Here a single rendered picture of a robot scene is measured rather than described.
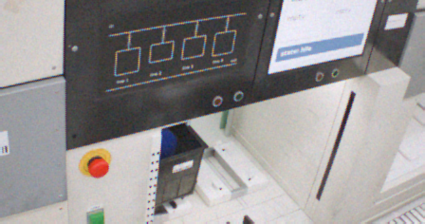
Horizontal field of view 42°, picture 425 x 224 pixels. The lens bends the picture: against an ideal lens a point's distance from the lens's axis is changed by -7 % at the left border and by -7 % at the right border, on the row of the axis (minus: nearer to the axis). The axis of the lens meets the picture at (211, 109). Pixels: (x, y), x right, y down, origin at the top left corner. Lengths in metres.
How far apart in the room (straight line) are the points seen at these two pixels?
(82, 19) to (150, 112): 0.26
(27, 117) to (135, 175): 0.31
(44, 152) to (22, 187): 0.08
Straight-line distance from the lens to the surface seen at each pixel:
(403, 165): 2.11
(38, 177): 1.06
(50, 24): 0.90
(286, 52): 1.20
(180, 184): 1.59
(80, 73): 0.96
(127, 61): 0.99
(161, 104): 1.08
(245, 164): 1.84
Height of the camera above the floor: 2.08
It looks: 35 degrees down
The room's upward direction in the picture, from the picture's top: 10 degrees clockwise
